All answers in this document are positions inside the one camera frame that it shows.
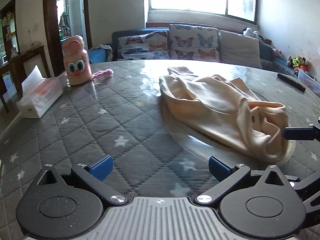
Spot panda plush toy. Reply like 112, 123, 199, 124
242, 27, 263, 40

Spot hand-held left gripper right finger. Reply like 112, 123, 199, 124
195, 156, 290, 207

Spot pink hair band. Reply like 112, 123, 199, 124
91, 69, 114, 79

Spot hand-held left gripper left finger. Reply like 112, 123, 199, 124
37, 155, 127, 207

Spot clear plastic storage box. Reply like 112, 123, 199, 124
296, 69, 320, 93

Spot dark wooden side table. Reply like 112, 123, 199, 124
0, 45, 50, 113

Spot square butterfly print cushion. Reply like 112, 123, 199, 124
168, 24, 220, 63

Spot dark wooden door frame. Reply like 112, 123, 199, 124
43, 0, 92, 78

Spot plain grey cushion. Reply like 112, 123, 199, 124
219, 30, 262, 69

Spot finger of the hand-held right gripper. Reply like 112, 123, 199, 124
282, 124, 320, 141
286, 173, 320, 198

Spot pink cartoon face bottle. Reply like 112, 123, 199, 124
62, 35, 89, 85

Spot dark wooden display cabinet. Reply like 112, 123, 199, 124
0, 0, 18, 63

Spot cream knit garment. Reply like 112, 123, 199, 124
159, 66, 290, 164

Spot white tissue pack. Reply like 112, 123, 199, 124
16, 65, 63, 119

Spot long butterfly print cushion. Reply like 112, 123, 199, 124
117, 31, 170, 60

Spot dark blue sofa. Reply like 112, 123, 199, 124
112, 27, 320, 85

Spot black remote control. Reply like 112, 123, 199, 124
277, 72, 306, 93

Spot hanging clothes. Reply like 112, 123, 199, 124
59, 9, 71, 28

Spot blue chair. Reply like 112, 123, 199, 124
87, 44, 112, 64

